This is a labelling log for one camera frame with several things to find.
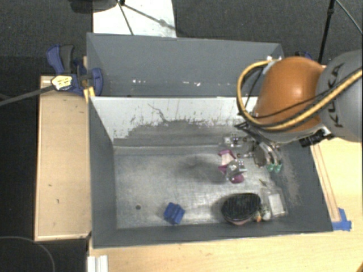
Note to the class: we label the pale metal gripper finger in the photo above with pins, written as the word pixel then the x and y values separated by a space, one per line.
pixel 240 166
pixel 235 141

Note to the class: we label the purple and white toy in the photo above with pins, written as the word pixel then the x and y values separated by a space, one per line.
pixel 225 159

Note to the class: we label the black oval brush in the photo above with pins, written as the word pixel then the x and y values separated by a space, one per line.
pixel 241 207

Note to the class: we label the small multicoloured toy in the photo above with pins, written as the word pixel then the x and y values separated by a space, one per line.
pixel 262 215

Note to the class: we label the grey metal bin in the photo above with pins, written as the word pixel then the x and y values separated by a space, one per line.
pixel 170 180

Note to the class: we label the blue sponge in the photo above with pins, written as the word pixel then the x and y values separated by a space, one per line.
pixel 174 212

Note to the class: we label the pale wood flat board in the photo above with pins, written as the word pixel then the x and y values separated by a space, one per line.
pixel 63 163

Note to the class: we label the black cylinder on white bracket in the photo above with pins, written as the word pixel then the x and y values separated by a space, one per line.
pixel 311 139

